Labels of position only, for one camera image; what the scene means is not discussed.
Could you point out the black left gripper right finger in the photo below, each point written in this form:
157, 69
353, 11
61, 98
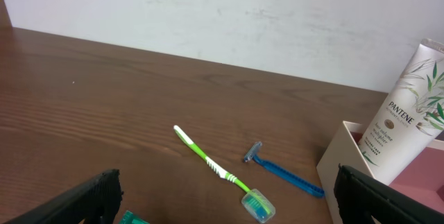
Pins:
362, 199

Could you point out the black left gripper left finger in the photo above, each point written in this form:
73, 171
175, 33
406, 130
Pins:
96, 200

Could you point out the green red toothpaste tube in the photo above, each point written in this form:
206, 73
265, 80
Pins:
131, 218

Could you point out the white box pink inside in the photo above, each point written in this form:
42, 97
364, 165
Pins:
422, 180

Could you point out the white Pantene conditioner tube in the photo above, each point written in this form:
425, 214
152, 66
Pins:
410, 117

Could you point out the green white toothbrush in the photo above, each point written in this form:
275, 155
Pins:
256, 204

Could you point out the blue disposable razor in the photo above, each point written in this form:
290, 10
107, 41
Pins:
290, 177

